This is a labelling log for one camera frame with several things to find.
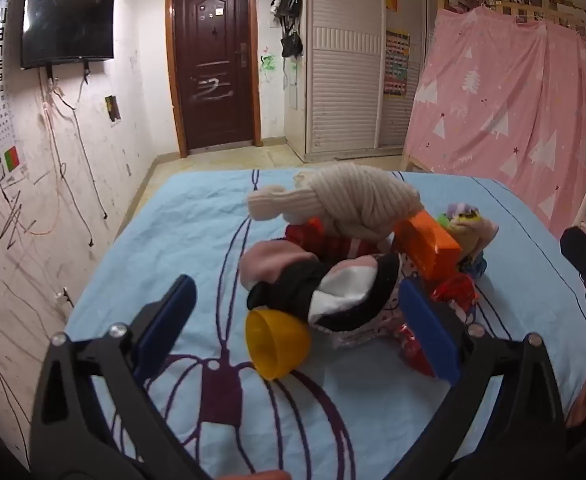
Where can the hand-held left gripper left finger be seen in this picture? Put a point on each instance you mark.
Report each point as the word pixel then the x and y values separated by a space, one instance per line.
pixel 165 330

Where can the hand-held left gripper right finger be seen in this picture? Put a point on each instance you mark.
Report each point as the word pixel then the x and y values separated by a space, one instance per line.
pixel 430 330

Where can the beige knotted cloth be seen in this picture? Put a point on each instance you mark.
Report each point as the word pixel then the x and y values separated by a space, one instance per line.
pixel 363 200

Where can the person's left hand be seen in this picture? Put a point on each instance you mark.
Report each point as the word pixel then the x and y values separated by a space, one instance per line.
pixel 258 475

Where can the red snack wrapper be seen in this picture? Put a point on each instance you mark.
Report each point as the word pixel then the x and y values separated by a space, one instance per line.
pixel 455 290
pixel 415 350

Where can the printed clear plastic bag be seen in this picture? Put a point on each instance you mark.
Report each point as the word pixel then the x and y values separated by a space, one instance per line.
pixel 373 330

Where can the orange cardboard box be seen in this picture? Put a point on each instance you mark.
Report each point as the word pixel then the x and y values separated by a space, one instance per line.
pixel 423 245

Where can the colourful cloth doll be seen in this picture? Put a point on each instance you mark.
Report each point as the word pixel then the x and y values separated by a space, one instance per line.
pixel 468 235

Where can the blue printed bedsheet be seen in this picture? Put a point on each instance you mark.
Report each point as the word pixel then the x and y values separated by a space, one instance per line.
pixel 173 220

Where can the yellow plastic cup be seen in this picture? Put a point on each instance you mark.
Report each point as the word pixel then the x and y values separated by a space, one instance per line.
pixel 283 340

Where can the red striped sock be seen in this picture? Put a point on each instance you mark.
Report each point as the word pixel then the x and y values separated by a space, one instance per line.
pixel 335 246

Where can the pink sock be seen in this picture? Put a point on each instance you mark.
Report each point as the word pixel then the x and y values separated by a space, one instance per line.
pixel 273 260

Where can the black white sock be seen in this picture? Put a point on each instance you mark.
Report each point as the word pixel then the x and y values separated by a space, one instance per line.
pixel 303 280

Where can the pink tree print curtain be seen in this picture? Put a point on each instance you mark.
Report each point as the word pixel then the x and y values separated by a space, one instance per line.
pixel 498 110

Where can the white slatted wardrobe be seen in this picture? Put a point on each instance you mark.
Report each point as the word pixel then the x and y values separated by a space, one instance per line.
pixel 343 85

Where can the colourful grid chart poster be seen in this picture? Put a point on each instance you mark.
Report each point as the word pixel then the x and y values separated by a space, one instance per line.
pixel 397 62

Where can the dark brown wooden door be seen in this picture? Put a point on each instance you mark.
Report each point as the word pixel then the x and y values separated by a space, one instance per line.
pixel 213 60

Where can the orange square sticker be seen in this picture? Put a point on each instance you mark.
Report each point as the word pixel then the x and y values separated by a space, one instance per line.
pixel 391 1

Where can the white wall socket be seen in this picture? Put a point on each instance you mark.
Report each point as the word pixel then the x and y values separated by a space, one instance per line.
pixel 63 296

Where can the small wall picture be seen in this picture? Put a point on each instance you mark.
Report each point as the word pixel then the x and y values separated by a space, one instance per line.
pixel 113 108

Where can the red green wall sticker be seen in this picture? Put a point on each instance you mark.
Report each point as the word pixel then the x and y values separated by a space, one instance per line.
pixel 11 158

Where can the wooden bunk bed frame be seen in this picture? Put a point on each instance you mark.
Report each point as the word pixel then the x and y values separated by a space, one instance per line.
pixel 543 2

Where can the black wall television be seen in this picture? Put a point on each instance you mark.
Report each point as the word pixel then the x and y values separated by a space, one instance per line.
pixel 68 15

